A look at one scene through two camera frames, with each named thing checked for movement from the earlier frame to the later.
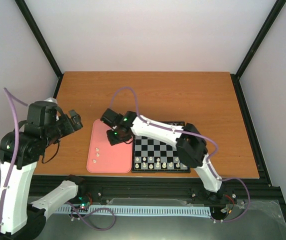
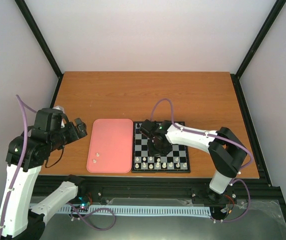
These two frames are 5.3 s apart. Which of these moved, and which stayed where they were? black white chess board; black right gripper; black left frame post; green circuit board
Moved: black right gripper
Stayed: black white chess board; green circuit board; black left frame post
